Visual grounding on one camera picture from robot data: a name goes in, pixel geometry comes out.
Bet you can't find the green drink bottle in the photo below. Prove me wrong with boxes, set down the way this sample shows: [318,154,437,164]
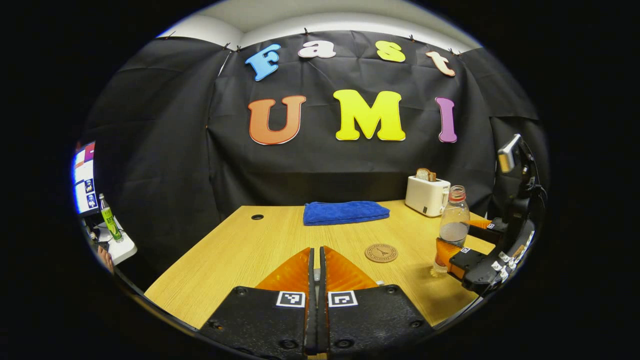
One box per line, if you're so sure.
[98,193,122,242]

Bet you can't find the folded blue towel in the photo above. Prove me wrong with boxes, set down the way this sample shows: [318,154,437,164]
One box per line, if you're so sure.
[303,201,391,226]

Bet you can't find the clear plastic water bottle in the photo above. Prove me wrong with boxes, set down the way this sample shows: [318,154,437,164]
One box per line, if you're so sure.
[431,185,471,278]

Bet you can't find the white side table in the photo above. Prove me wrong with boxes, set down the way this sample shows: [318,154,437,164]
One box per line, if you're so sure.
[85,215,138,266]

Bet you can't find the round brown coaster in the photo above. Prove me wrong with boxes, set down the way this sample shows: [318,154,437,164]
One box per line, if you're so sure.
[364,243,399,263]

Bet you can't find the black backdrop cloth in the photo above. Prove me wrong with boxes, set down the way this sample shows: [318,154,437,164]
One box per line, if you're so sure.
[82,30,548,281]

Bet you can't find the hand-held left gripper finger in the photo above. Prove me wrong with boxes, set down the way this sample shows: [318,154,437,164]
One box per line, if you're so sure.
[318,246,435,359]
[199,247,318,359]

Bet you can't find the computer monitor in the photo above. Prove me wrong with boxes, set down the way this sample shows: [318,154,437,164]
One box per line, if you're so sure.
[72,141,99,216]

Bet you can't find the white toaster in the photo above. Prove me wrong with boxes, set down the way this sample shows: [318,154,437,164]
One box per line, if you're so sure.
[405,175,451,217]

